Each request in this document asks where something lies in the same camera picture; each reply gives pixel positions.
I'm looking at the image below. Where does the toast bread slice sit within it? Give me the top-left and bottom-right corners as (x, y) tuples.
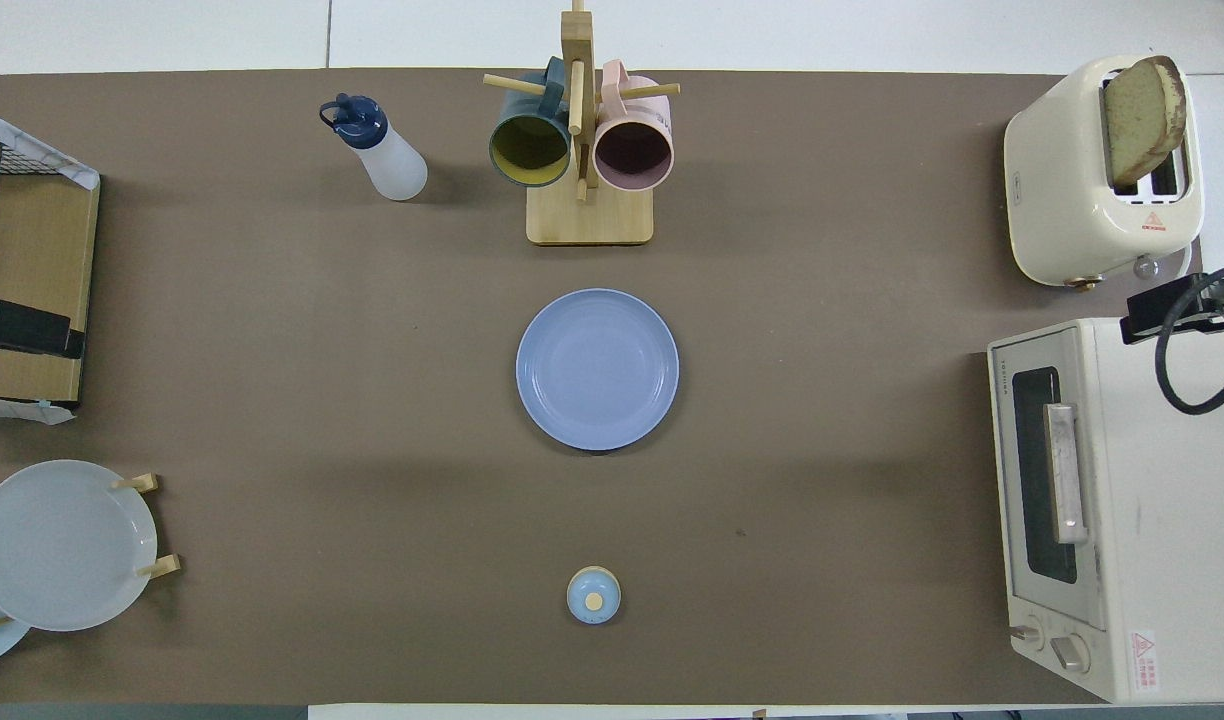
(1103, 55), (1188, 188)

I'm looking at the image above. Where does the translucent squeeze bottle blue cap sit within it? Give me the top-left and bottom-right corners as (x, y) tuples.
(319, 94), (429, 202)

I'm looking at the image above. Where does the wooden plate rack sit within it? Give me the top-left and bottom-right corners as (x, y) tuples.
(0, 473), (183, 631)

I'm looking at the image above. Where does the pale grey plate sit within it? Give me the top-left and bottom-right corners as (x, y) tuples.
(0, 459), (159, 632)

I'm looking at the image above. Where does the blue round plate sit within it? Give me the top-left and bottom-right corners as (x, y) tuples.
(515, 288), (680, 452)

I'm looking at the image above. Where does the wooden box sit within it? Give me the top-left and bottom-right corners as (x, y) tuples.
(0, 135), (101, 405)

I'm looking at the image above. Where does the white cloth piece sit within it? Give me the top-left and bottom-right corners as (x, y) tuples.
(0, 395), (76, 426)

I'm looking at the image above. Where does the cream two-slot toaster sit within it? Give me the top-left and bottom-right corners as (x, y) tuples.
(1004, 55), (1205, 289)

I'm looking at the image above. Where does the white tile-pattern cloth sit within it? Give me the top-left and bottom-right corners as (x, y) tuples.
(0, 108), (101, 191)

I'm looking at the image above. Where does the white toaster oven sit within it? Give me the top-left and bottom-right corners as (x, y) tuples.
(987, 318), (1224, 704)

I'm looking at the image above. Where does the brown table mat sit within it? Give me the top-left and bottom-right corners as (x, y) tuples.
(0, 68), (1205, 706)

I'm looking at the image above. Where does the dark teal mug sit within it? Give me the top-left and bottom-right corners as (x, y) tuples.
(488, 57), (573, 188)

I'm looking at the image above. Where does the pink mug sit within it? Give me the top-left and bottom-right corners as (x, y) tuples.
(593, 60), (675, 194)

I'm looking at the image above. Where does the wooden mug rack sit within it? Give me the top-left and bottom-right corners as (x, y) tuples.
(483, 0), (681, 247)

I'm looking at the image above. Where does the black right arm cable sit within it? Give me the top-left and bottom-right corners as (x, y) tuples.
(1155, 262), (1224, 416)

